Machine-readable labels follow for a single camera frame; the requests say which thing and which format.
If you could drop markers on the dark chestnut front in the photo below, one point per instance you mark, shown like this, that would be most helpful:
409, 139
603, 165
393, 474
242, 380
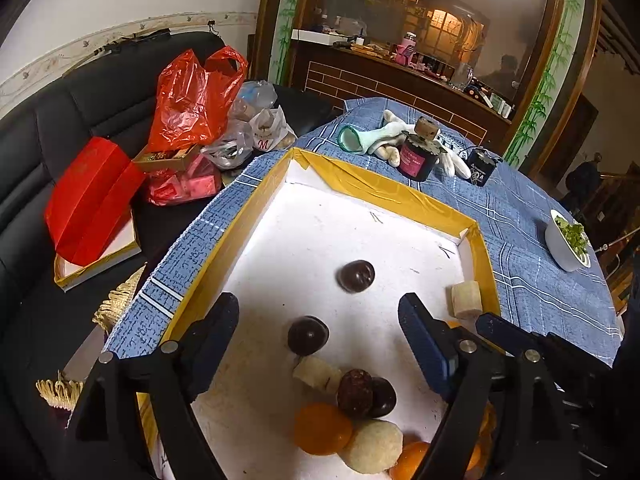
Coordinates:
356, 276

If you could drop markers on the orange mandarin right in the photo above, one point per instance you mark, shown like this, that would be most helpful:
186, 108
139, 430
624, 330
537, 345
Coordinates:
409, 461

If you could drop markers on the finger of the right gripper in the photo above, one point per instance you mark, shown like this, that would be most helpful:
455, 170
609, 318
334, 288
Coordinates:
503, 334

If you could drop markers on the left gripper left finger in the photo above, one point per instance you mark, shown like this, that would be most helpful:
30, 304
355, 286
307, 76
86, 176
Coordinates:
208, 342

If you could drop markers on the peeled white fruit round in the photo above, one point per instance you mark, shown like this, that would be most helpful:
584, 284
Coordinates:
374, 447

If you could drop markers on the white fruit chunk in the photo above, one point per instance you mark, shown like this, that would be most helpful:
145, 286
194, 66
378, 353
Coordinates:
318, 374

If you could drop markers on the dark chestnut in tray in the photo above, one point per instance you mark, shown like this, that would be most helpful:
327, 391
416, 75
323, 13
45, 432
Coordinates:
384, 398

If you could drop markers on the orange mandarin in tray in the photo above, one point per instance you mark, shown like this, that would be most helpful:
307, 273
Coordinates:
321, 429

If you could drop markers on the wooden partition cabinet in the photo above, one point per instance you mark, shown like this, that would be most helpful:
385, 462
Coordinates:
506, 73

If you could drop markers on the red jujube date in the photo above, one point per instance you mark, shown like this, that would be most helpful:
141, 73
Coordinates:
354, 396

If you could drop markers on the red gift box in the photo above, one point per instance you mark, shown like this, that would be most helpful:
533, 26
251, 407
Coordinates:
90, 204

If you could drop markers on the yellow cardboard tray box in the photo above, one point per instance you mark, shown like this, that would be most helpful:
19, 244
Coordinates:
280, 259

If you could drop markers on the white plastic bags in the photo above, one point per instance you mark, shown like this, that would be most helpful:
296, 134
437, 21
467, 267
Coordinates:
256, 125

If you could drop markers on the orange mandarin front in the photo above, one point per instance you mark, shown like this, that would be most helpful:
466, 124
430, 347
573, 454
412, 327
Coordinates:
484, 444

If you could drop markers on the black leather sofa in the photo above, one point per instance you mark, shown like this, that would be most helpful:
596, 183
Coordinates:
126, 401

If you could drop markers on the dark chestnut back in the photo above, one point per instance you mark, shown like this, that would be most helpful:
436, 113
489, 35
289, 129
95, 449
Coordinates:
307, 335

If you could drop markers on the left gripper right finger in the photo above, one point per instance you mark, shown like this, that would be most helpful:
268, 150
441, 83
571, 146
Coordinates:
430, 342

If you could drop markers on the blue plaid tablecloth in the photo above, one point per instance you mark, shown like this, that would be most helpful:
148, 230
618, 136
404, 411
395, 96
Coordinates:
511, 211

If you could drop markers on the white bowl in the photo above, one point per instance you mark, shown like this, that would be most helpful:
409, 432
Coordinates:
559, 249

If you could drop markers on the black jar small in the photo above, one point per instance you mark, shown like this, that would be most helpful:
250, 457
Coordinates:
482, 164

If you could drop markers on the dark chestnut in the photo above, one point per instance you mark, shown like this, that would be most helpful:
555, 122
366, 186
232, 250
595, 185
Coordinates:
384, 398
307, 335
356, 276

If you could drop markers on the dark jar with cork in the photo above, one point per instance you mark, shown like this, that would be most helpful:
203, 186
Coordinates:
420, 151

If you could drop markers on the red plastic bag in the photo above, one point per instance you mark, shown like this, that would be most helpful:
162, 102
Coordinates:
193, 99

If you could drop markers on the mint green glove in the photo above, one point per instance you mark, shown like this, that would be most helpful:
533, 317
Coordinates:
352, 140

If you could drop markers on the person in background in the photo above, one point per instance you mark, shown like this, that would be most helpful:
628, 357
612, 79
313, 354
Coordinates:
582, 183

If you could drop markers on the green lettuce leaves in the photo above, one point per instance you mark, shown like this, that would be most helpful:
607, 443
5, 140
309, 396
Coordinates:
574, 234

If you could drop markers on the pink bottle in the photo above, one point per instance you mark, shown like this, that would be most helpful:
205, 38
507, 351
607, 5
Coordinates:
406, 49

